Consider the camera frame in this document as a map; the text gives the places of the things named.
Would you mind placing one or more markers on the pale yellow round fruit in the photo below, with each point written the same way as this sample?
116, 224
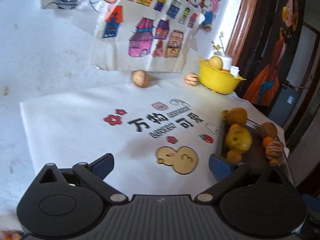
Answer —
216, 62

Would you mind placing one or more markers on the houses drawing paper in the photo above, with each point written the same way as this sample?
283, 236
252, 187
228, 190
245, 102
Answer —
150, 35

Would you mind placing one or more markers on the brown kiwi with sticker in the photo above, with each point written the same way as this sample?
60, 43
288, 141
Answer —
267, 129

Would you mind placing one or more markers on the striped pepino in tray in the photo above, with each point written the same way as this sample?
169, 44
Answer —
274, 150

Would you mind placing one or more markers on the yellow pear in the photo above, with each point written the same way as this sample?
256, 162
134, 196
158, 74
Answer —
238, 138

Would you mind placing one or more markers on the striped pepino melon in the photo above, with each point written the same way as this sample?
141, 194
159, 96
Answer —
191, 79

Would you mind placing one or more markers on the yellow plastic bowl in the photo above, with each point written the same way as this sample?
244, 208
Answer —
216, 80

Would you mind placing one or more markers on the pale pepino melon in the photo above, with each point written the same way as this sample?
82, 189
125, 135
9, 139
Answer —
140, 78

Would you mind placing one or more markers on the white jar with flowers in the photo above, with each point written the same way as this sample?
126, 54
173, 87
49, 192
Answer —
218, 50

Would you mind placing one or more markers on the woman painting in orange dress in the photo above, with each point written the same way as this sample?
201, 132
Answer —
277, 54

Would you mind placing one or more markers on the yellow speckled mango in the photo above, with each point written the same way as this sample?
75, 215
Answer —
236, 116

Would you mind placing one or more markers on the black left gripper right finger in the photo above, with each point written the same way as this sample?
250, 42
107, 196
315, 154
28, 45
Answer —
227, 175

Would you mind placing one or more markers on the small orange in tray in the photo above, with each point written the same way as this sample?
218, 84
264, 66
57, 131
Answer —
267, 140

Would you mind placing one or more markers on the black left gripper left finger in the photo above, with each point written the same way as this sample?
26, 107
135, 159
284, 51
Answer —
92, 177

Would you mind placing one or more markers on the grey metal tray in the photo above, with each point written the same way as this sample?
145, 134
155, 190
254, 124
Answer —
255, 156

